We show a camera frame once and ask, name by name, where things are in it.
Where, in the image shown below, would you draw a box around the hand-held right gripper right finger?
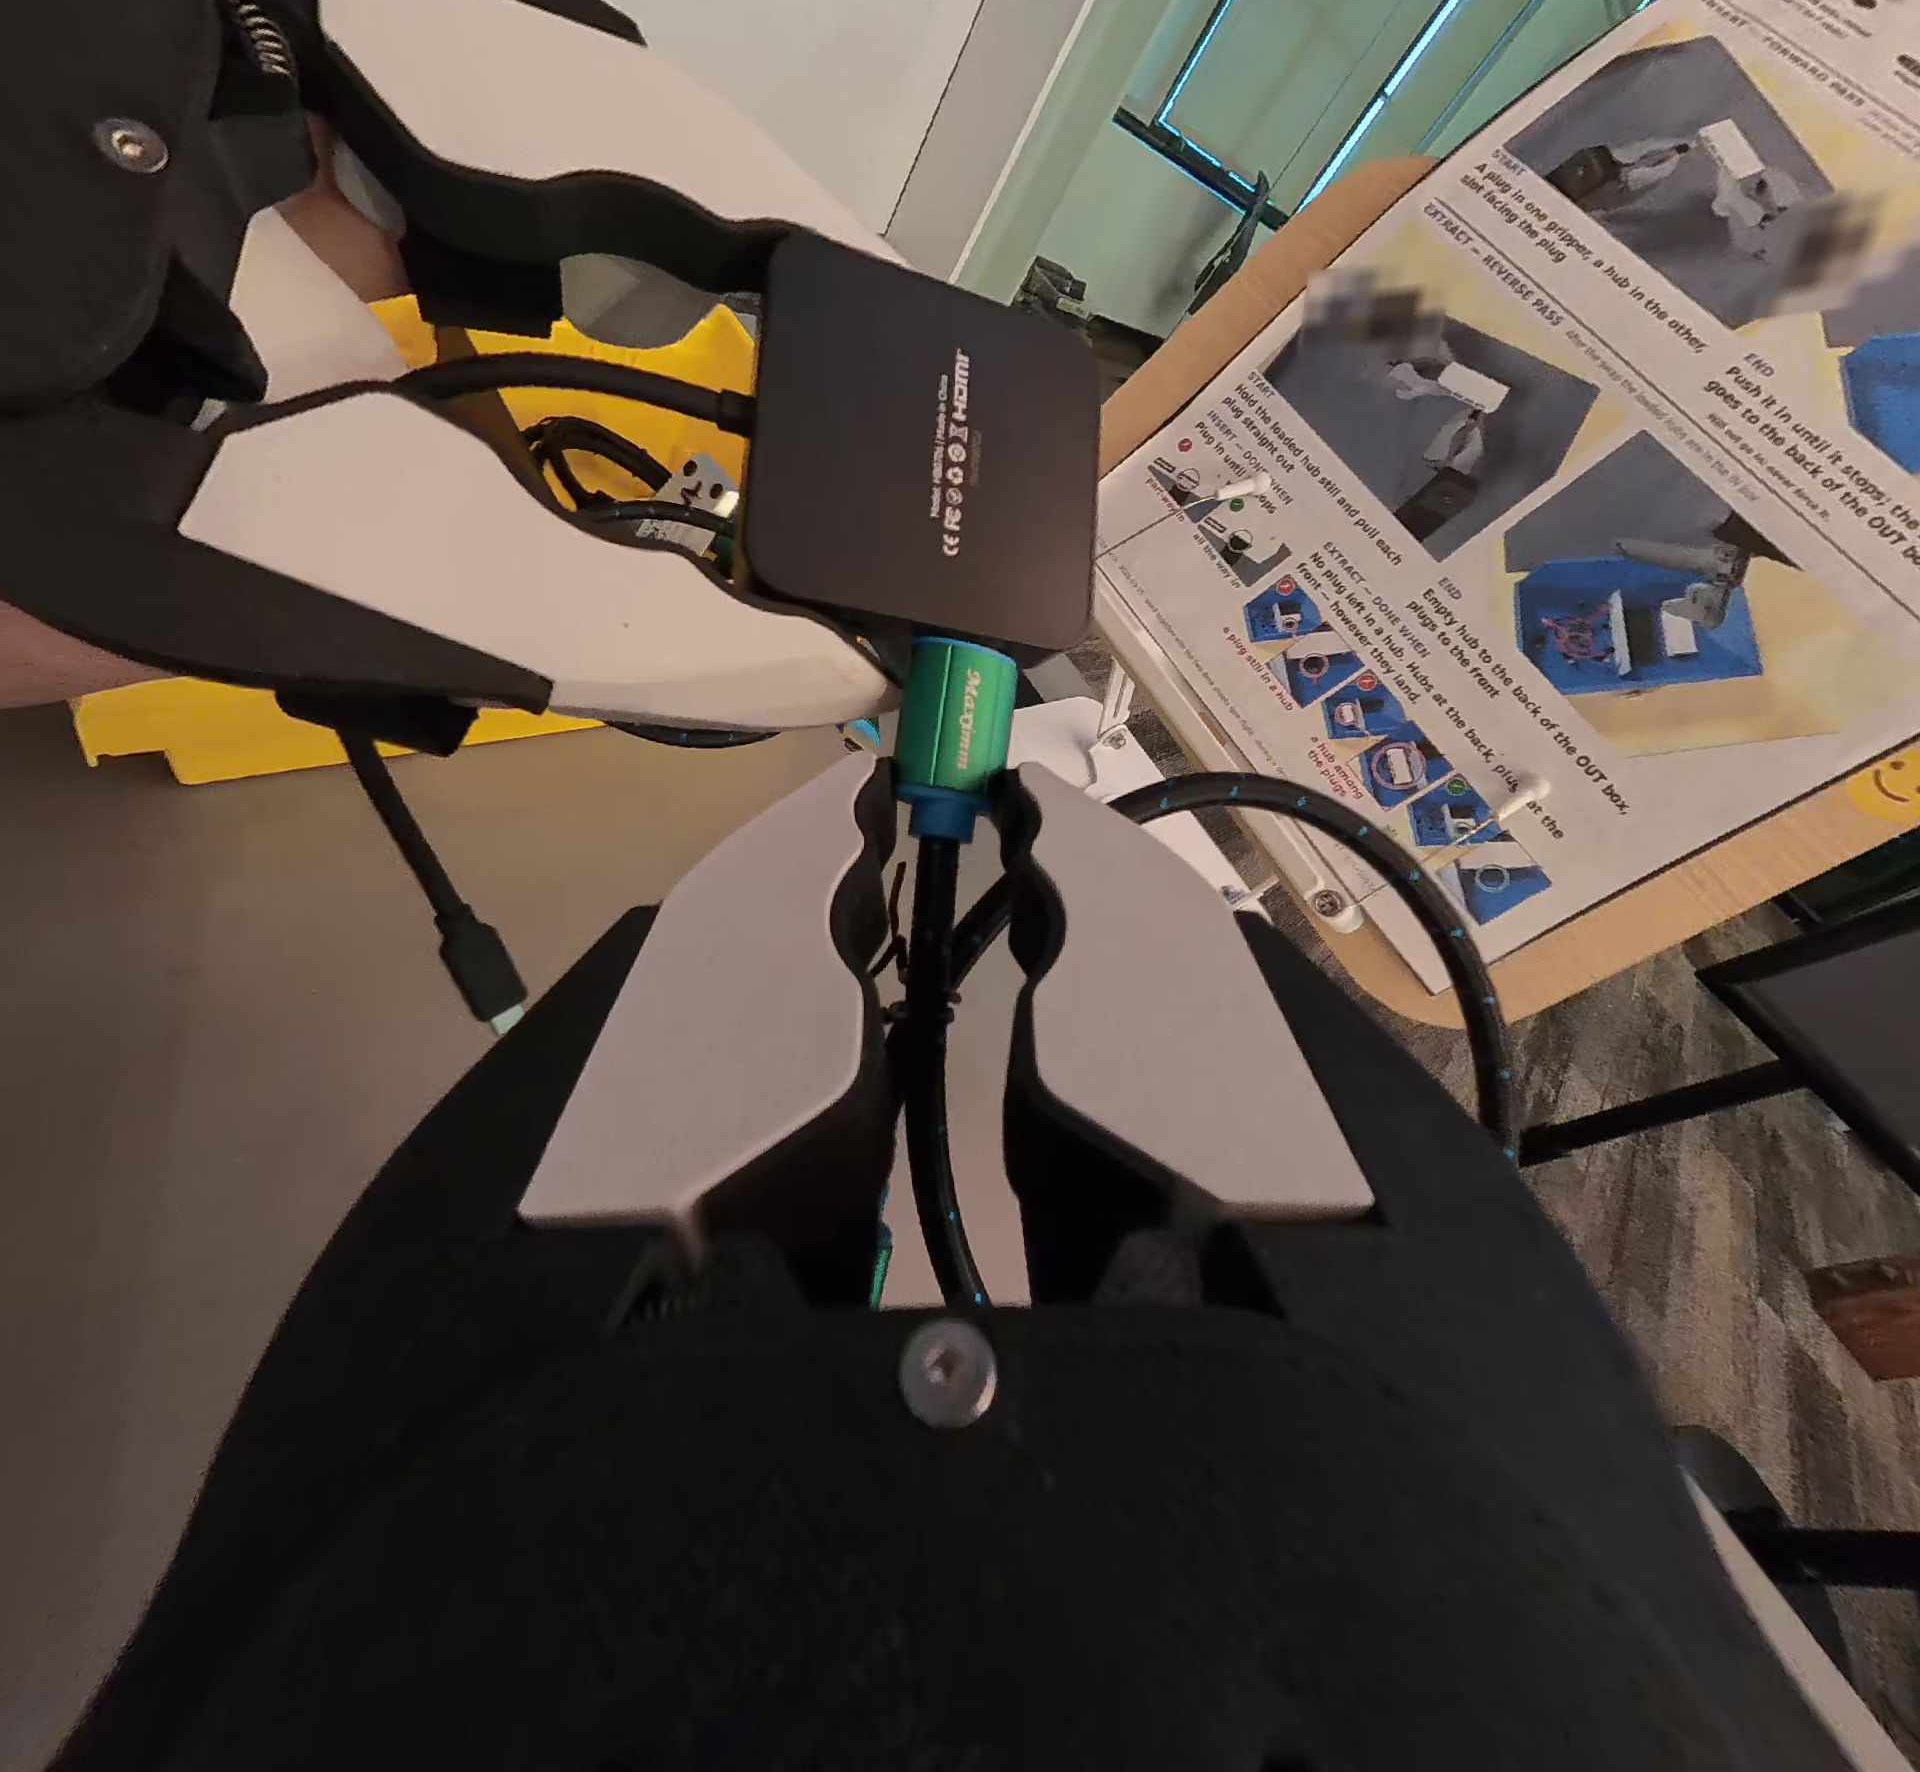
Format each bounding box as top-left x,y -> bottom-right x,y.
1005,769 -> 1380,1224

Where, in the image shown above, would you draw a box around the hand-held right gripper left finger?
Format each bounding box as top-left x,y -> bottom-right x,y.
520,762 -> 900,1234

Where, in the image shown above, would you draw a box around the black monitor on stand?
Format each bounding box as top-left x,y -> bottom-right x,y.
1517,890 -> 1920,1198

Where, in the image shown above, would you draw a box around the silver port hub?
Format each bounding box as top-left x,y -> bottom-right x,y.
664,450 -> 747,535

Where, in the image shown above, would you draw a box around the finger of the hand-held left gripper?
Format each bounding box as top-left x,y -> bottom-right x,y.
294,0 -> 907,312
174,388 -> 907,736

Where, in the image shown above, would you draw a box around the person's left hand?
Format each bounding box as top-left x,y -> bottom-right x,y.
284,131 -> 408,257

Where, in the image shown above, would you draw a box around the braided hdmi cable green plugs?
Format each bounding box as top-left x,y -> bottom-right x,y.
864,633 -> 1519,1316

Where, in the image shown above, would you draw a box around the yellow plastic bin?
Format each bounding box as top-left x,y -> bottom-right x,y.
71,289 -> 757,790

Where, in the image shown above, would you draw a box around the printed instruction sheet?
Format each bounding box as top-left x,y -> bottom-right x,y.
1095,0 -> 1920,930

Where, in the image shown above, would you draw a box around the black square adapter hub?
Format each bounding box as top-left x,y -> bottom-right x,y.
731,227 -> 1104,659

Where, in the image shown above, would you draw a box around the white stand base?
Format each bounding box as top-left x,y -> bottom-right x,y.
999,687 -> 1326,941

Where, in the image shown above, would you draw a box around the black square hub lead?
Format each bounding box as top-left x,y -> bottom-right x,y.
226,349 -> 757,1038

